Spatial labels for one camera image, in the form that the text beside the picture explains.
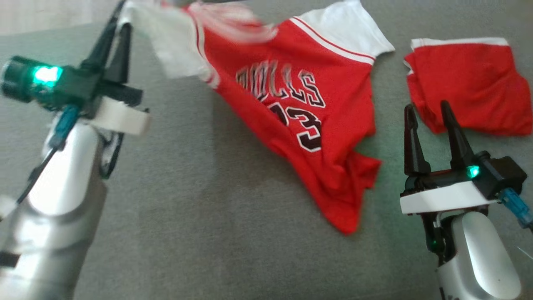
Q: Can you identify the grey fabric sofa seat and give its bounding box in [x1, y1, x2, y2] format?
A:
[0, 0, 533, 300]

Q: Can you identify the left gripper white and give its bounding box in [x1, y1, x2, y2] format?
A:
[81, 0, 151, 180]

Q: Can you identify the red white basketball jersey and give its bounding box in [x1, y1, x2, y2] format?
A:
[121, 0, 395, 235]

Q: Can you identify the left camera cable blue plug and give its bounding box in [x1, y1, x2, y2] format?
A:
[16, 106, 80, 205]

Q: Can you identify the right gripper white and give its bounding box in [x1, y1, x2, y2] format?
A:
[400, 100, 498, 255]

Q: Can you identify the red shorts white stripe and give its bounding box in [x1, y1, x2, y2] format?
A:
[403, 37, 533, 136]

